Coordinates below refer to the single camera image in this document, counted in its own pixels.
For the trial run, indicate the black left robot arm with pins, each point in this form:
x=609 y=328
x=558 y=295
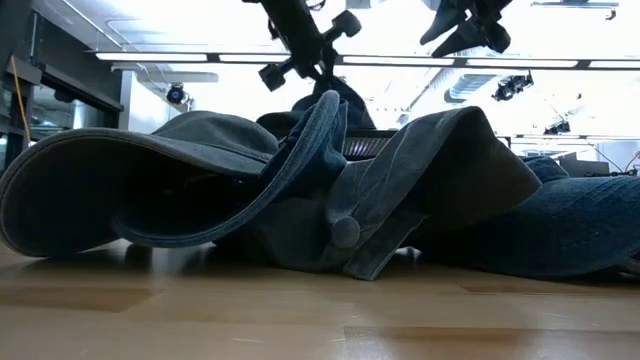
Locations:
x=280 y=12

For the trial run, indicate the grey cotton cap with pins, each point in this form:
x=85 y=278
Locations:
x=75 y=200
x=450 y=165

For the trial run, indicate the small black stage light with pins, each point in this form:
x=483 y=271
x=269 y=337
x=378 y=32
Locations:
x=556 y=129

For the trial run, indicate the black monitor on arm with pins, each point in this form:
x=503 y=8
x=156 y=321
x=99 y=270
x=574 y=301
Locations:
x=582 y=167

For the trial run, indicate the black stage light cluster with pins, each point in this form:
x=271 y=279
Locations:
x=510 y=87

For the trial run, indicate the dark glass partition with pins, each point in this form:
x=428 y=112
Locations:
x=65 y=110

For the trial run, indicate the black ceiling spotlight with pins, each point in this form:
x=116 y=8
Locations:
x=176 y=94

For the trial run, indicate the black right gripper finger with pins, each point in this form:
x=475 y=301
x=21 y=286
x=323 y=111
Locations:
x=447 y=17
x=467 y=37

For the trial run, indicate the long ceiling light strip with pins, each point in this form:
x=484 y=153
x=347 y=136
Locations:
x=150 y=57

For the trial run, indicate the black perforated metal stand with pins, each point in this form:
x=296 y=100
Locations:
x=365 y=146

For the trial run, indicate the silver ventilation duct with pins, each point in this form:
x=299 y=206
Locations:
x=467 y=87

